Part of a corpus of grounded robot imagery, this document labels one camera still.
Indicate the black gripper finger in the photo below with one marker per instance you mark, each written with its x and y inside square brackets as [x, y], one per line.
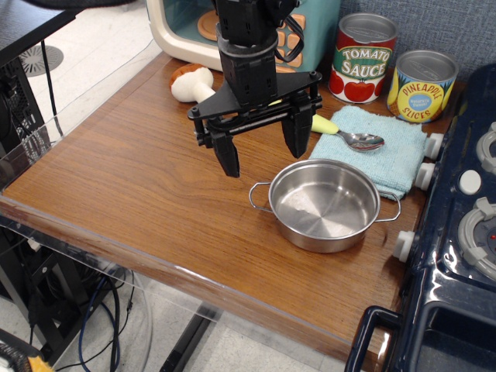
[226, 153]
[297, 127]

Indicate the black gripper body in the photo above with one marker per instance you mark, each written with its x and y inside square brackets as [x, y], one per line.
[252, 94]

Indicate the white plush mushroom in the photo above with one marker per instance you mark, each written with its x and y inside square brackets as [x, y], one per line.
[192, 83]

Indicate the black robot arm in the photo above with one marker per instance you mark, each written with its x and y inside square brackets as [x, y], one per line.
[253, 94]

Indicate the stainless steel pot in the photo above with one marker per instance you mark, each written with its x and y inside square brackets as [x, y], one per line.
[323, 205]

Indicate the toy microwave oven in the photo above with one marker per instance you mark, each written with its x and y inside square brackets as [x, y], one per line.
[186, 30]

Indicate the light blue cloth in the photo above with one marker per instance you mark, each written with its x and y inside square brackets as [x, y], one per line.
[394, 166]

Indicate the tomato sauce can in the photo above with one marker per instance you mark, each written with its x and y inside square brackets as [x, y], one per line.
[364, 48]

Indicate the pineapple slices can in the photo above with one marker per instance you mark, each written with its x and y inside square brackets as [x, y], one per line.
[421, 85]

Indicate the white stove knob middle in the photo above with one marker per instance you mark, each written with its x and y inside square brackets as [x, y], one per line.
[424, 176]

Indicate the white stove knob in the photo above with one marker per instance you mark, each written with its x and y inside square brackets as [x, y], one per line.
[403, 245]
[433, 145]
[424, 176]

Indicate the white stove knob upper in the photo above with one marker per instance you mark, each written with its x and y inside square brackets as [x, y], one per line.
[433, 145]

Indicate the white stove knob lower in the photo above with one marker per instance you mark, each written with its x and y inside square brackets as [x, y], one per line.
[403, 245]

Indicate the black table leg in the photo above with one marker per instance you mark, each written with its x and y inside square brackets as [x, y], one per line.
[187, 343]

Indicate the black equipment rack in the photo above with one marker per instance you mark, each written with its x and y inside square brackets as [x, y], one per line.
[57, 299]

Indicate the dark blue toy stove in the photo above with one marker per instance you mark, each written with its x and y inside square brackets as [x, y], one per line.
[446, 320]

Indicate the spoon with green handle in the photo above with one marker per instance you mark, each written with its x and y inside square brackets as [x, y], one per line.
[360, 142]

